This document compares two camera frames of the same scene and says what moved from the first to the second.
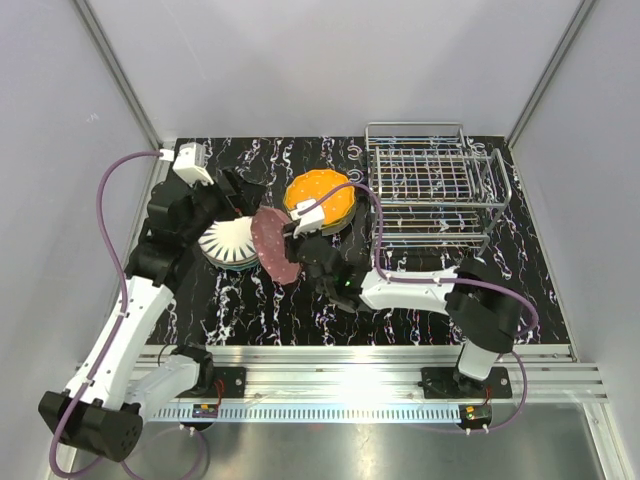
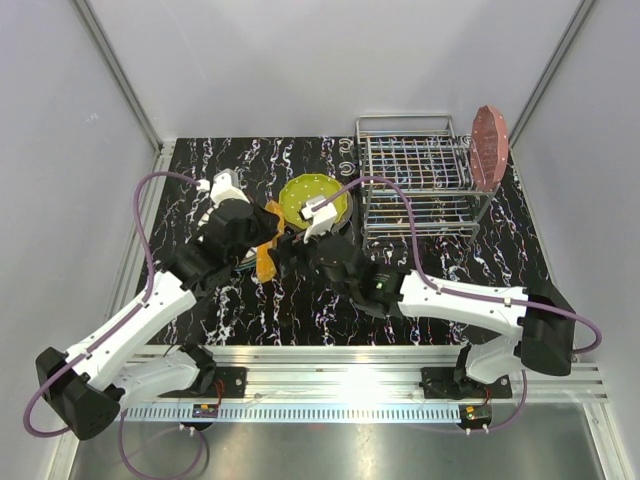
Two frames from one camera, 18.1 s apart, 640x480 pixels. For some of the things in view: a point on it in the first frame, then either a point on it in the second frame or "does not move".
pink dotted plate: x=272 y=253 to x=489 y=147
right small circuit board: x=475 y=414 does not move
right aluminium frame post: x=579 y=18 does not move
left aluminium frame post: x=121 y=69 does not move
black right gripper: x=291 y=243 does not move
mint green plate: x=238 y=266 does not move
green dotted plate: x=338 y=226 to x=297 y=191
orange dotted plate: x=312 y=184 to x=265 y=269
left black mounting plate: x=233 y=379 does not move
